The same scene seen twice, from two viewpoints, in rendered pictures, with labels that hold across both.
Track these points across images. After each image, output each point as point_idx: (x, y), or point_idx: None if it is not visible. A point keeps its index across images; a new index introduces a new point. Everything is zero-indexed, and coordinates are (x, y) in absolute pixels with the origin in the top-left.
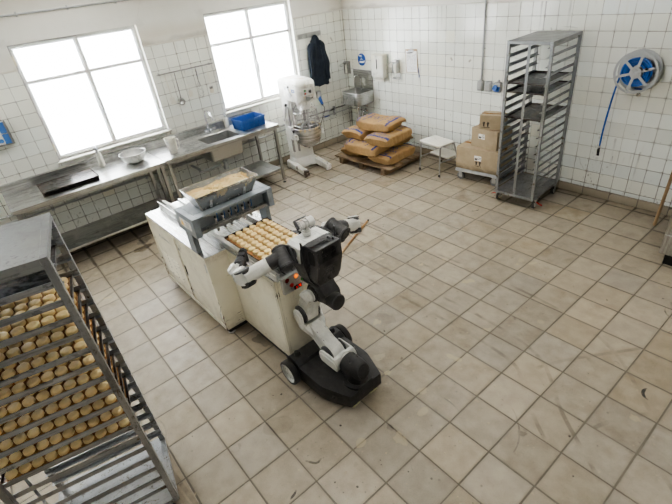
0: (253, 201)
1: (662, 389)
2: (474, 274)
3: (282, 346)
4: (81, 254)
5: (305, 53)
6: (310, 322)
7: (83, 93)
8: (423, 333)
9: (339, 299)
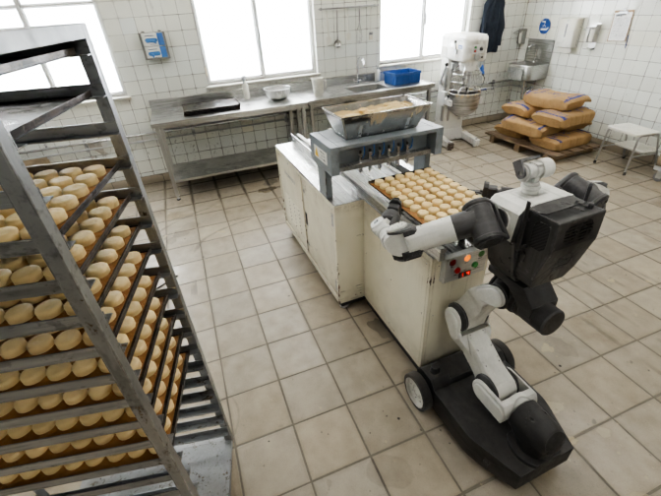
0: (413, 143)
1: None
2: None
3: (410, 348)
4: (210, 184)
5: (480, 11)
6: (468, 332)
7: (243, 18)
8: (629, 389)
9: (557, 319)
